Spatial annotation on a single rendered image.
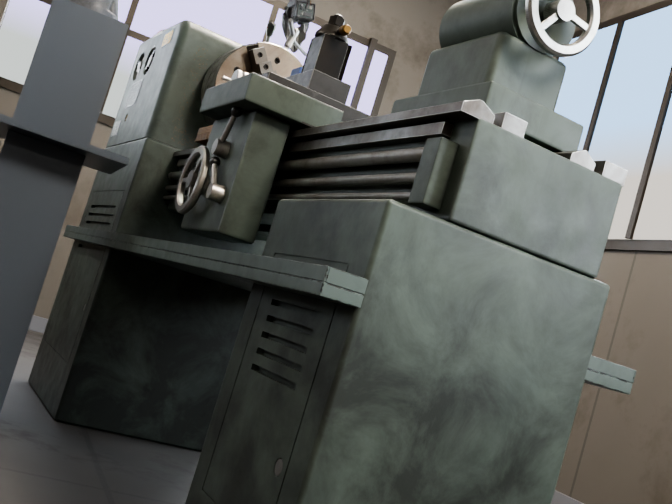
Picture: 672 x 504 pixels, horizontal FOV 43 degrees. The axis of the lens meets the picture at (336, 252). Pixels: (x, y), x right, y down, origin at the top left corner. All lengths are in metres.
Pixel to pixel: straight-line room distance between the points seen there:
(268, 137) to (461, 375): 0.72
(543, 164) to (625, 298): 2.73
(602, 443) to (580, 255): 2.59
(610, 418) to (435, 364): 2.72
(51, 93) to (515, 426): 1.52
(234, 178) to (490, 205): 0.64
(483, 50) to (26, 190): 1.32
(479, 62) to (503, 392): 0.54
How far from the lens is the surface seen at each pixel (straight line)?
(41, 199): 2.37
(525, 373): 1.37
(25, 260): 2.37
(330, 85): 1.97
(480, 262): 1.29
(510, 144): 1.32
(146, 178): 2.62
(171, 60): 2.69
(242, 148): 1.78
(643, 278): 4.02
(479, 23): 1.55
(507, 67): 1.46
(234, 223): 1.76
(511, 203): 1.32
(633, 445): 3.82
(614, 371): 1.49
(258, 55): 2.56
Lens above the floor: 0.48
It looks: 5 degrees up
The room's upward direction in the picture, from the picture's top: 17 degrees clockwise
